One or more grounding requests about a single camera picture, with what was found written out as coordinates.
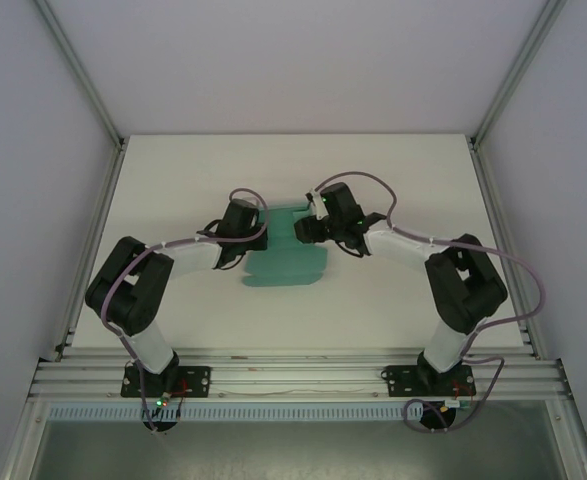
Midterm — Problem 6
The teal paper box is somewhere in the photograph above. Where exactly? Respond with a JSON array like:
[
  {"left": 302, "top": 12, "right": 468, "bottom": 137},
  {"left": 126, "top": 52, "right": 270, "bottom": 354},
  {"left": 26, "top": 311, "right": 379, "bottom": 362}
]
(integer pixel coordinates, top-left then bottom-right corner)
[{"left": 242, "top": 199, "right": 331, "bottom": 290}]

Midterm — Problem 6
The grey metal panel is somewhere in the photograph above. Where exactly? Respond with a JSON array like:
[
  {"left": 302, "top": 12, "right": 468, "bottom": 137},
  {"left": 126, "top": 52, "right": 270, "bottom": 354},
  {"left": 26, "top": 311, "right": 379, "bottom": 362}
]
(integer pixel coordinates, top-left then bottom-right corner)
[{"left": 28, "top": 419, "right": 570, "bottom": 480}]

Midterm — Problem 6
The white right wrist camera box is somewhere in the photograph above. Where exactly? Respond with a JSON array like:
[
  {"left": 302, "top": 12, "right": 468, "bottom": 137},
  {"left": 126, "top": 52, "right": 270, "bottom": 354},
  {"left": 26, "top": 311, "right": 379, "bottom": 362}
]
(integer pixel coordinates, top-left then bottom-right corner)
[{"left": 304, "top": 187, "right": 326, "bottom": 217}]

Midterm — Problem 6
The aluminium side rail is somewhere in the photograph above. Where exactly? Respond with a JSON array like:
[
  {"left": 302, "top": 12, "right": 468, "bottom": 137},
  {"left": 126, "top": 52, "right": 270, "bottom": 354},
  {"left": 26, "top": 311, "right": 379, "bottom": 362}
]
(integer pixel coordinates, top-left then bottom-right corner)
[
  {"left": 467, "top": 137, "right": 543, "bottom": 359},
  {"left": 52, "top": 139, "right": 127, "bottom": 362}
]

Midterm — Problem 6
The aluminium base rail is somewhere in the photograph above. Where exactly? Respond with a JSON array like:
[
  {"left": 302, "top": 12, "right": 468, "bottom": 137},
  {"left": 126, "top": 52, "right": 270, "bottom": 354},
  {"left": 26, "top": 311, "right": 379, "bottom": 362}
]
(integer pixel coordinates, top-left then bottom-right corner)
[{"left": 29, "top": 348, "right": 573, "bottom": 402}]

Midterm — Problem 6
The pale slotted cable duct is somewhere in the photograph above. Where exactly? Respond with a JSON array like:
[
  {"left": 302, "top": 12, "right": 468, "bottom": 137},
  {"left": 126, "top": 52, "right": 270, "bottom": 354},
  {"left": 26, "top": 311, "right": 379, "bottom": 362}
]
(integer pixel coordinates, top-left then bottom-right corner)
[{"left": 47, "top": 404, "right": 554, "bottom": 423}]

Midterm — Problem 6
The aluminium frame post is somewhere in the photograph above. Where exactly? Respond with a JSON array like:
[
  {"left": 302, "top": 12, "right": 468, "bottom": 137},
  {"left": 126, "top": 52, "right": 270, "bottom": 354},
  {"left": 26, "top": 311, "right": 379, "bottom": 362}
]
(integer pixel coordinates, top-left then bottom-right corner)
[
  {"left": 470, "top": 0, "right": 569, "bottom": 144},
  {"left": 35, "top": 0, "right": 127, "bottom": 147}
]

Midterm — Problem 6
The black round cable grommet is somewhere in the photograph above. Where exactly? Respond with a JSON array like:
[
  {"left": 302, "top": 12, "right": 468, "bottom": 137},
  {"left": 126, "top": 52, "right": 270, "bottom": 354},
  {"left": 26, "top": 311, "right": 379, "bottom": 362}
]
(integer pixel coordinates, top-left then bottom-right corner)
[
  {"left": 143, "top": 418, "right": 179, "bottom": 435},
  {"left": 418, "top": 403, "right": 458, "bottom": 433}
]

